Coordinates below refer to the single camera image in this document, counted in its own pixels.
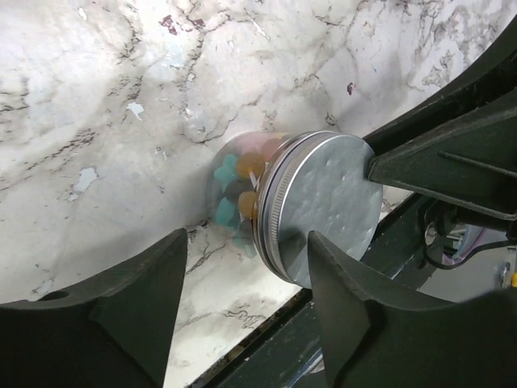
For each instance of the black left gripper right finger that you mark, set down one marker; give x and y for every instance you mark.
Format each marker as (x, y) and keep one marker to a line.
(375, 332)

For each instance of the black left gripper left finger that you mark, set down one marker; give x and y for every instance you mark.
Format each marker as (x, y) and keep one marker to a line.
(113, 329)

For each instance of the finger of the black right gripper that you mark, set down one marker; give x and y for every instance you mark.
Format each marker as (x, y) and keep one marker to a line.
(489, 78)
(469, 162)

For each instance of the silver round jar lid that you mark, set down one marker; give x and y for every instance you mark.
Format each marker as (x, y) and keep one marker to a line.
(315, 181)

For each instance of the clear plastic jar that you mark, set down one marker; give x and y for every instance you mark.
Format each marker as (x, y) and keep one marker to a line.
(237, 173)

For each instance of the black mounting rail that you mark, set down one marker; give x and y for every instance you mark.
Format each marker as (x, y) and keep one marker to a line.
(290, 353)

